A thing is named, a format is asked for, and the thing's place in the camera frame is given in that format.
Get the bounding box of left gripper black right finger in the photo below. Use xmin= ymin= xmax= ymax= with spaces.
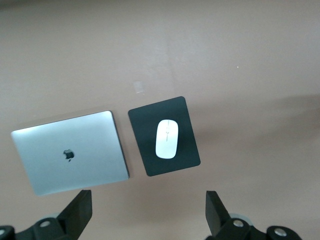
xmin=205 ymin=190 xmax=269 ymax=240

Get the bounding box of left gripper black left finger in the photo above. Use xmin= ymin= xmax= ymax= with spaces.
xmin=14 ymin=189 xmax=94 ymax=240

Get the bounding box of white computer mouse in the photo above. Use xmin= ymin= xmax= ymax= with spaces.
xmin=155 ymin=119 xmax=180 ymax=160

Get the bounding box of black mouse pad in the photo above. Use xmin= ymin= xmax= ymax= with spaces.
xmin=127 ymin=95 xmax=202 ymax=177

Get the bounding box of silver closed laptop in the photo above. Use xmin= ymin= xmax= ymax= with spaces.
xmin=10 ymin=110 xmax=131 ymax=197

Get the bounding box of clear tape piece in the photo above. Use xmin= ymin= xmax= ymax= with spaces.
xmin=133 ymin=80 xmax=145 ymax=94

